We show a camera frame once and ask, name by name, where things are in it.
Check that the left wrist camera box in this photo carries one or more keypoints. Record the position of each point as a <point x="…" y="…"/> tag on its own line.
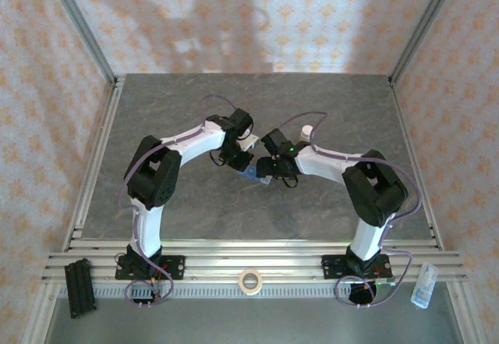
<point x="250" y="142"/>

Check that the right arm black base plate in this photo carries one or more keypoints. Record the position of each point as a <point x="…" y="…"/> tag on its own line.
<point x="331" y="268"/>

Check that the black ridged bar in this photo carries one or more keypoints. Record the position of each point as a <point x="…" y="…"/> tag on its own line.
<point x="80" y="287"/>

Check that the blue weekly pill organizer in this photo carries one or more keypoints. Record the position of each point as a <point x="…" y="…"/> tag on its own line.
<point x="249" y="173"/>

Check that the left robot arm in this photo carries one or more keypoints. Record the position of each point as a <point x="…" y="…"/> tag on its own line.
<point x="152" y="172"/>

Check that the green circuit board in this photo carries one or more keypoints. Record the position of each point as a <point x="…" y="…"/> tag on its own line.
<point x="385" y="281"/>

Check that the beige tape roll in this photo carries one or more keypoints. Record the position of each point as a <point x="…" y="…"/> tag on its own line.
<point x="242" y="281"/>

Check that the aluminium mounting rails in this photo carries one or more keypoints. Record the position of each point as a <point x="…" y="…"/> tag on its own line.
<point x="249" y="256"/>

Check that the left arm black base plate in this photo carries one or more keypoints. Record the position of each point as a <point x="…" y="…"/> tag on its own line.
<point x="177" y="268"/>

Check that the aluminium frame post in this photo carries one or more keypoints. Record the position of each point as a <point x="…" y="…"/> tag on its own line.
<point x="83" y="32"/>
<point x="425" y="28"/>

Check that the white bottle cap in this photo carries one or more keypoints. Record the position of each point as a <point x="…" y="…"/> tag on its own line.
<point x="307" y="131"/>

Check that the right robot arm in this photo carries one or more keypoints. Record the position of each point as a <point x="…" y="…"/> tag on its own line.
<point x="374" y="192"/>

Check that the aluminium side rail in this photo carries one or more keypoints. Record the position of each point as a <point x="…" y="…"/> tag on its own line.
<point x="413" y="153"/>
<point x="99" y="149"/>

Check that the clear plastic box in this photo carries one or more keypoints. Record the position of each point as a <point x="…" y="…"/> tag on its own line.
<point x="423" y="287"/>

